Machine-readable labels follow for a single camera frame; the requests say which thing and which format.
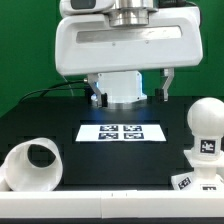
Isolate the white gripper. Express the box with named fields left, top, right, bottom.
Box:
left=55, top=7, right=203, bottom=108

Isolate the white lamp bulb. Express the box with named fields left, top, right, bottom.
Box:
left=187, top=97, right=224, bottom=161

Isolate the white lamp base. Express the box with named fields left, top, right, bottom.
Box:
left=171, top=150, right=224, bottom=192

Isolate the white lamp shade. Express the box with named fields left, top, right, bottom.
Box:
left=3, top=138, right=63, bottom=192

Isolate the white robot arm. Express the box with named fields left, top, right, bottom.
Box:
left=55, top=0, right=203, bottom=109

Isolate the white marker sheet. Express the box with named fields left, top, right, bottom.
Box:
left=76, top=124, right=166, bottom=142

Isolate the black cable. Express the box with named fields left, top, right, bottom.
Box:
left=18, top=79, right=90, bottom=104

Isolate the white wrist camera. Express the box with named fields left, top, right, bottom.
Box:
left=59, top=0, right=115, bottom=15

